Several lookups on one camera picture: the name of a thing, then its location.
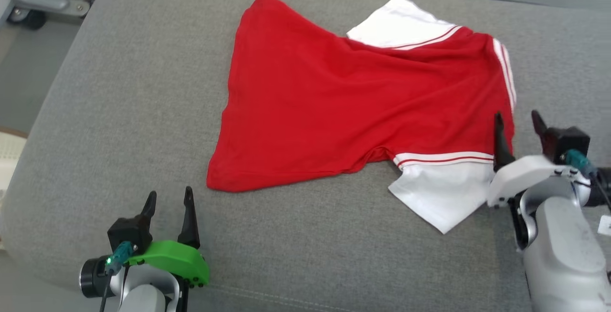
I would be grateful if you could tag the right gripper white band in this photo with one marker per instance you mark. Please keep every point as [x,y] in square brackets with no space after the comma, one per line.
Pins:
[520,176]

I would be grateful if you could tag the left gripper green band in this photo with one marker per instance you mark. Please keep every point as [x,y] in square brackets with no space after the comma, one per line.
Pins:
[176,259]

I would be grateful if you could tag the red and white jersey shirt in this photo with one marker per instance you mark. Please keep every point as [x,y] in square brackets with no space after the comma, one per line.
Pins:
[334,111]

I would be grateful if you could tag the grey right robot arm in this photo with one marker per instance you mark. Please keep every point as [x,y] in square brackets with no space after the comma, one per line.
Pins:
[558,254]

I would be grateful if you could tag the grey fabric sofa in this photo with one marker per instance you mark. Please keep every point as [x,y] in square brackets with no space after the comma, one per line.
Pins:
[143,111]

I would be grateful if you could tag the white paper label tag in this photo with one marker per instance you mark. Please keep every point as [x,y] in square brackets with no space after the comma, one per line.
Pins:
[605,226]

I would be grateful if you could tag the cream perforated laundry basket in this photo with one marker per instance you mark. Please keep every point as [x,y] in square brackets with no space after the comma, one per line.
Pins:
[9,154]

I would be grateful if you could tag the black caster wheel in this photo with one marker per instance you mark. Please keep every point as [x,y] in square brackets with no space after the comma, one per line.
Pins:
[28,20]

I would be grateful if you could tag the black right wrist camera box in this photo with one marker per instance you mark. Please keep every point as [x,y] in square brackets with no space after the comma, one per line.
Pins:
[565,140]

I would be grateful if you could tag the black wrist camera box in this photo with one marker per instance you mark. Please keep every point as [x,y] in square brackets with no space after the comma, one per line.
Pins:
[126,233]
[565,140]

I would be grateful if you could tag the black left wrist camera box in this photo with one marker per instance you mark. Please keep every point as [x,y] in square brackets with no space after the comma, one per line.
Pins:
[126,233]

